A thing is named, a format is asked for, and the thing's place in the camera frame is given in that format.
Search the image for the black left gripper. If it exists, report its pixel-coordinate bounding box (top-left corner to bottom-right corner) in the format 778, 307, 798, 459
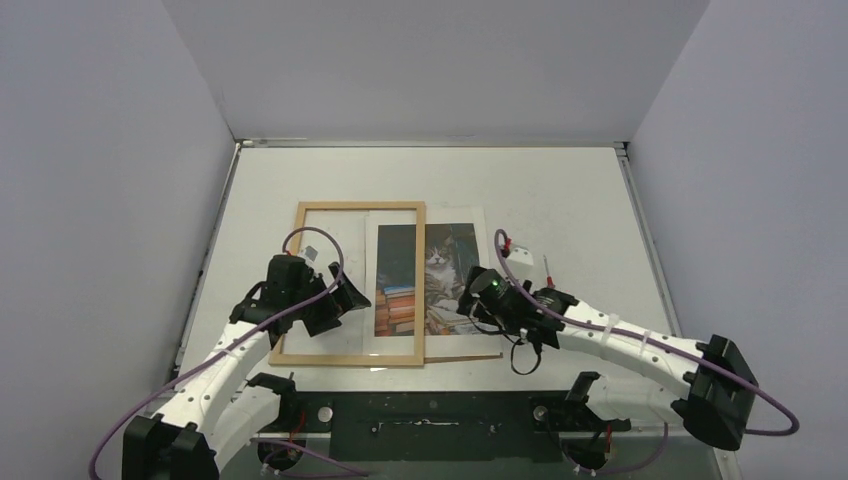
289, 263, 370, 336

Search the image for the wooden picture frame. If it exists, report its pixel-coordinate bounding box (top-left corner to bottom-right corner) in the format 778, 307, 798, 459
268, 201, 426, 368

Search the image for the blue red screwdriver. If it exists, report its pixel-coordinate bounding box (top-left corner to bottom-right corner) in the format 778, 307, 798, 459
543, 255, 556, 288

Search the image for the cat photo print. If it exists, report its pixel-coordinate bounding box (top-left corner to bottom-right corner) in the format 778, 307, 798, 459
363, 207, 502, 357

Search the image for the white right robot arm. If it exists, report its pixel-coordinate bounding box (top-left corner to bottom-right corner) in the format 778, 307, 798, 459
458, 266, 759, 451

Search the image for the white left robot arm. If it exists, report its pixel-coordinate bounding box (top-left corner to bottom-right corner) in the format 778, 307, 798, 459
121, 254, 371, 479

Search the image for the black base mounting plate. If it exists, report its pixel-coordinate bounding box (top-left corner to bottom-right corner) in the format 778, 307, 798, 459
261, 391, 631, 463

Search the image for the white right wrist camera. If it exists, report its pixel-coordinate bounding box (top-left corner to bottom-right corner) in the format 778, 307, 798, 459
501, 243, 535, 283

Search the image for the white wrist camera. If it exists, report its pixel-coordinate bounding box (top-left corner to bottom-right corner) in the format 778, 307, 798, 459
297, 245, 319, 263
501, 243, 535, 283

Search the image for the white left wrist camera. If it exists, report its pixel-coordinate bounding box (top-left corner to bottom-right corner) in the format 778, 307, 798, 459
297, 245, 319, 263

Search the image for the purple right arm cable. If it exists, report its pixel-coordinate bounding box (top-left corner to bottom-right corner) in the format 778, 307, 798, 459
494, 229, 801, 477

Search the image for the brown frame backing board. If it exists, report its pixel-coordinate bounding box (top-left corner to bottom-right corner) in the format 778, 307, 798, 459
424, 353, 503, 364

